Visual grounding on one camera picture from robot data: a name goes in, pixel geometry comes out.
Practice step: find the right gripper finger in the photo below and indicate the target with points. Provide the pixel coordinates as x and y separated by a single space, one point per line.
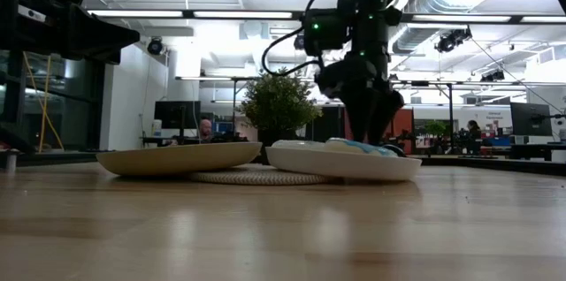
359 117
387 113

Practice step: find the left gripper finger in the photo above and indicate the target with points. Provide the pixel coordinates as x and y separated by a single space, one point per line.
101 38

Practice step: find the large blue frosted donut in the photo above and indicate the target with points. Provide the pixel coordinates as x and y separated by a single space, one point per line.
354 146

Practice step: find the large white blue-drizzled donut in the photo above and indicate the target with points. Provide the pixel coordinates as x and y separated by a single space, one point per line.
296 144

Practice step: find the black partition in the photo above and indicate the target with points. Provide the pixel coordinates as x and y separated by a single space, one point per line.
329 126

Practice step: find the black round bin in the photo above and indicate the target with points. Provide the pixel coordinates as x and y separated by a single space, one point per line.
395 150

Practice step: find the small green office plant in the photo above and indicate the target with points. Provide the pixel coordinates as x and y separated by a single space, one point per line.
435 128

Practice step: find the black ceiling spotlight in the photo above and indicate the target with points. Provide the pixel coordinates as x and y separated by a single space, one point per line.
451 40
493 75
155 46
299 42

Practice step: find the white round plate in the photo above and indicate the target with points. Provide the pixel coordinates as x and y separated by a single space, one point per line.
336 168

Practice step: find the green plant in black pot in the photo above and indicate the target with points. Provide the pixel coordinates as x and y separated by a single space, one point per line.
278 104

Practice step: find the person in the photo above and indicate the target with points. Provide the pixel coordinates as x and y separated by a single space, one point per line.
205 128
473 127

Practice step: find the white plastic container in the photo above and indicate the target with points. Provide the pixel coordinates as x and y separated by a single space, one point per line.
157 128

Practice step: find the black computer monitor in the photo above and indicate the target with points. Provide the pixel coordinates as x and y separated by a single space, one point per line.
177 115
530 119

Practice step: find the blue storage box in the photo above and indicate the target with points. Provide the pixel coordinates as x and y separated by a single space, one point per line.
499 141

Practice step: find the woven round coaster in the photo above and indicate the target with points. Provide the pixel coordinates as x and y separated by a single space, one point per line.
247 178

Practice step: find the small white table peg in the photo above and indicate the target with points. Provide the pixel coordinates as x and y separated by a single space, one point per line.
11 159

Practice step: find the beige round plate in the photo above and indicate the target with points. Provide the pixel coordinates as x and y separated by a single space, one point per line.
155 161

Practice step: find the black background rig frame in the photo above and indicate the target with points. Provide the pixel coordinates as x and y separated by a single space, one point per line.
420 83

